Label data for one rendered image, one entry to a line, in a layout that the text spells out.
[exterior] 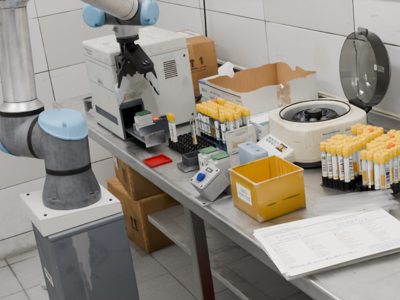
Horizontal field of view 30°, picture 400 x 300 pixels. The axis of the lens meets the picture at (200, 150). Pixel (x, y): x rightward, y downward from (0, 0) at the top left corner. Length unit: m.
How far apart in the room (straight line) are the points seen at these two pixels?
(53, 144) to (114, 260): 0.34
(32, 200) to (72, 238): 0.17
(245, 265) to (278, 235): 1.18
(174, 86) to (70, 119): 0.69
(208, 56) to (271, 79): 0.42
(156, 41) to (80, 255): 0.83
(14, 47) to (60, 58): 1.80
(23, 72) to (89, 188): 0.34
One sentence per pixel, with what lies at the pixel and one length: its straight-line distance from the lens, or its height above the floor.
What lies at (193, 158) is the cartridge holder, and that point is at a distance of 2.11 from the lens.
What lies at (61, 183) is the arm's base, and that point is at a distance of 1.89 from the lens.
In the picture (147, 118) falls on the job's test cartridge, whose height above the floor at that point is 0.97.
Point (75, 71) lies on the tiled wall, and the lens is 3.75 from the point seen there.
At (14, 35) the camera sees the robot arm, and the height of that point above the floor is 1.34.
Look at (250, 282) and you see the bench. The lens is 2.73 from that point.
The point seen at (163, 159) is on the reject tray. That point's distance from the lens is 2.23.
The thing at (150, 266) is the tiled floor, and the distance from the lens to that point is 3.51.
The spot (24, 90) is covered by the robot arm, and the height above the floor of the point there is 1.21.
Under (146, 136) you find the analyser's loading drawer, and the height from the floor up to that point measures 0.93.
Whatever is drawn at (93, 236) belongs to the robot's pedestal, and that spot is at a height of 0.84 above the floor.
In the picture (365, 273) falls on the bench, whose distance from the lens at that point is 1.53.
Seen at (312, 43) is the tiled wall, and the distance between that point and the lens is 2.51.
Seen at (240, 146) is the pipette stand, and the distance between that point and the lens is 1.96.
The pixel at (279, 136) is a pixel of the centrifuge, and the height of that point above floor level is 0.94.
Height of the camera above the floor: 1.64
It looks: 20 degrees down
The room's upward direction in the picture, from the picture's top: 8 degrees counter-clockwise
